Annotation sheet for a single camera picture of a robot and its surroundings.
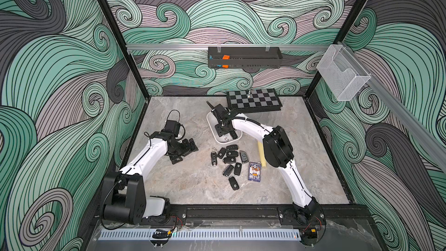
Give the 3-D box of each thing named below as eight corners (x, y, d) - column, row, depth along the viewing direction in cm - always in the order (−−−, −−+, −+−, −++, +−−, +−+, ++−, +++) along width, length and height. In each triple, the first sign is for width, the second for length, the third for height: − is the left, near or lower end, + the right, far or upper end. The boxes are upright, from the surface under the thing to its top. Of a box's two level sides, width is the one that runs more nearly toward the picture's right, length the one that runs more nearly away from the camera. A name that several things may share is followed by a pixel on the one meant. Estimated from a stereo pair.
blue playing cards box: (248, 180, 85) (248, 178, 83) (248, 162, 91) (249, 160, 89) (260, 182, 85) (261, 180, 83) (260, 164, 91) (261, 162, 89)
